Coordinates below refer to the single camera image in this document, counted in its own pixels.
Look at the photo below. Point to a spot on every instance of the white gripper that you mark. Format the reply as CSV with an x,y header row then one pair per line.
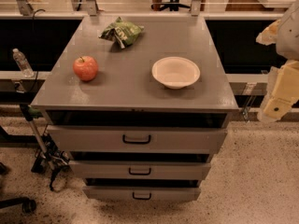
x,y
289,36

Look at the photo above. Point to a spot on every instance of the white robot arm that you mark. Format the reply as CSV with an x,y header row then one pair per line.
x,y
287,44

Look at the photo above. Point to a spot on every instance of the grey top drawer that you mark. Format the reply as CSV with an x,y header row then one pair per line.
x,y
137,139

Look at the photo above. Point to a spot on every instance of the grey drawer cabinet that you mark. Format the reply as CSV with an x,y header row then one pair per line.
x,y
124,92

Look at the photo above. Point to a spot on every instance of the white paper bowl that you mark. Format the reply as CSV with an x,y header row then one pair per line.
x,y
175,72

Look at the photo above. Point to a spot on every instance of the green chip bag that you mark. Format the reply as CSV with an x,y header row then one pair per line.
x,y
125,33

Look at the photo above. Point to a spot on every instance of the red apple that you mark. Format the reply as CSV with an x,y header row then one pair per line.
x,y
85,67

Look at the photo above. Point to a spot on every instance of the clear plastic water bottle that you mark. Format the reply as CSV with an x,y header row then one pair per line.
x,y
23,64

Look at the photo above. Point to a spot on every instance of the black office chair base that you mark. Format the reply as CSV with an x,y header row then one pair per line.
x,y
27,205

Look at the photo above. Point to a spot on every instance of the metal clamp bracket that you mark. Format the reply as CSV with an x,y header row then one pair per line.
x,y
248,90

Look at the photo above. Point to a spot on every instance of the green handled floor tool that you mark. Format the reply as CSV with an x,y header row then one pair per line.
x,y
48,151

